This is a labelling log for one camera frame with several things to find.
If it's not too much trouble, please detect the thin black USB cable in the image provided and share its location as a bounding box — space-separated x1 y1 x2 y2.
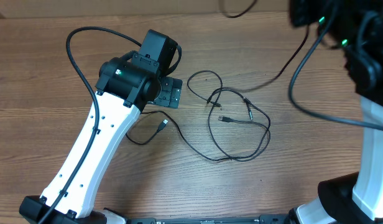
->
125 110 233 162

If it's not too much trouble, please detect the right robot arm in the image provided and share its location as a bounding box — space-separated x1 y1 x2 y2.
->
285 1 383 223

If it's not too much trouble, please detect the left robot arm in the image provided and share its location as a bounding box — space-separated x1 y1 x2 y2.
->
19 30 182 223

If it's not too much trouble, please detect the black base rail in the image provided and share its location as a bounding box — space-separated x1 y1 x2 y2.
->
104 207 298 224

